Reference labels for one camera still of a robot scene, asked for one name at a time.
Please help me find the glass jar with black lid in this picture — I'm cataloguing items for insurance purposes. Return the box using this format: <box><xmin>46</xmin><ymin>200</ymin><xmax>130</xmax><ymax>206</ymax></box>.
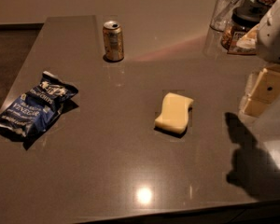
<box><xmin>221</xmin><ymin>4</ymin><xmax>267</xmax><ymax>55</ymax></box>

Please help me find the clear glass cup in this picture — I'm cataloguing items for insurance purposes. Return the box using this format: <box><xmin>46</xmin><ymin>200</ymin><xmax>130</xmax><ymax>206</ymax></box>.
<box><xmin>210</xmin><ymin>0</ymin><xmax>245</xmax><ymax>32</ymax></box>

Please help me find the yellow sponge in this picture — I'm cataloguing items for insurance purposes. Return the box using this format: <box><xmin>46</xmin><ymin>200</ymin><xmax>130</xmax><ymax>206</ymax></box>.
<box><xmin>155</xmin><ymin>92</ymin><xmax>193</xmax><ymax>134</ymax></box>

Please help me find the blue chip bag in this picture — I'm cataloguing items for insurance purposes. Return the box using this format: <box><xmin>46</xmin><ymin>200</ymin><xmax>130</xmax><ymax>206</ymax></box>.
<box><xmin>0</xmin><ymin>71</ymin><xmax>78</xmax><ymax>138</ymax></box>

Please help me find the gold soda can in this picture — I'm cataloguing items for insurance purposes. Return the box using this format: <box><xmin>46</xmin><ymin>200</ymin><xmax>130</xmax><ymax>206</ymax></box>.
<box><xmin>103</xmin><ymin>21</ymin><xmax>124</xmax><ymax>62</ymax></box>

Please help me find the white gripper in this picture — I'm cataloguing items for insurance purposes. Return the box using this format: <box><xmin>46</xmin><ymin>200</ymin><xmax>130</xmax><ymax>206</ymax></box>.
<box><xmin>241</xmin><ymin>0</ymin><xmax>280</xmax><ymax>117</ymax></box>

